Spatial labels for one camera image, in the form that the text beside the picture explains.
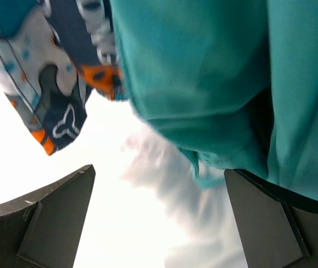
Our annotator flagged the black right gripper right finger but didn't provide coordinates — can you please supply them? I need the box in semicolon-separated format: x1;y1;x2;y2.
224;170;318;268

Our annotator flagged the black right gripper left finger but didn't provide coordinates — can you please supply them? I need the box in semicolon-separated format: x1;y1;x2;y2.
0;165;95;268

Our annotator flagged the teal shirt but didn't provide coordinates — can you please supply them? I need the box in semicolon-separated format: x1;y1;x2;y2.
109;1;318;200

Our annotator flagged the blue orange patterned shirt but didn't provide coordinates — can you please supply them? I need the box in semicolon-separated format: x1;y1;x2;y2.
0;1;127;155

